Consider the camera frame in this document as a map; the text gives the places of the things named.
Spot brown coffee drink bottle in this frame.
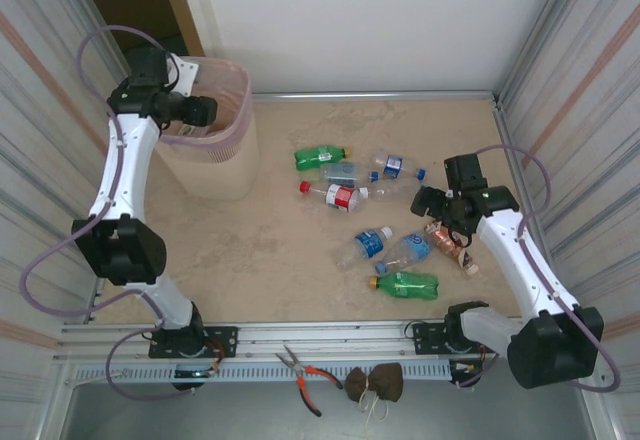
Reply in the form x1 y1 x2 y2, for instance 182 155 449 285
423 219 480 280

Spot light blue label bottle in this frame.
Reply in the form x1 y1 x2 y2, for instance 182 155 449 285
374 231 433 276

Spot clear bottle blue barcode label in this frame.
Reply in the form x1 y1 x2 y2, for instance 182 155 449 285
369 148 427 182

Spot green bottle orange cap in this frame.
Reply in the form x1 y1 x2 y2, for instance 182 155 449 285
369 271 441 303

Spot blue label bottle white cap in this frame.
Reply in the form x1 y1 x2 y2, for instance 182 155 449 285
334 226 394 272

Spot pink beige waste bin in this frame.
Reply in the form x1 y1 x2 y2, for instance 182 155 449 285
153 54 261 203

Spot clear bottle pale blue label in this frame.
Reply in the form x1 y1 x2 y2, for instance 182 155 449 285
319 161 380 187

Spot clear bottle red label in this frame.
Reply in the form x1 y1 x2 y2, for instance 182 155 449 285
298 182 362 214

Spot green bottle yellow cap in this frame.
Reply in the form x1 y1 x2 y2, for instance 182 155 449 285
293 145 353 172

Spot wooden door edge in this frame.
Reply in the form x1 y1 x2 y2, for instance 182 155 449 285
152 0 209 61

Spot brown cloth pouch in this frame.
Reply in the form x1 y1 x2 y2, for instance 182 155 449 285
343 362 405 404

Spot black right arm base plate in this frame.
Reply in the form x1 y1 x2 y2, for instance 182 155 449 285
412 320 503 357

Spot beige string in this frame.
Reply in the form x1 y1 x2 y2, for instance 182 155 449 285
358 390 391 424

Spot orange handled pliers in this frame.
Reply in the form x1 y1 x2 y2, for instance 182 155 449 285
273 343 345 418

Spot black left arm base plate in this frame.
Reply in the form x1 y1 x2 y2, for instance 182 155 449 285
148 326 239 360

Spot grey slotted cable duct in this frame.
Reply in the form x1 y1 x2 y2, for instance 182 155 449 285
67 362 454 384

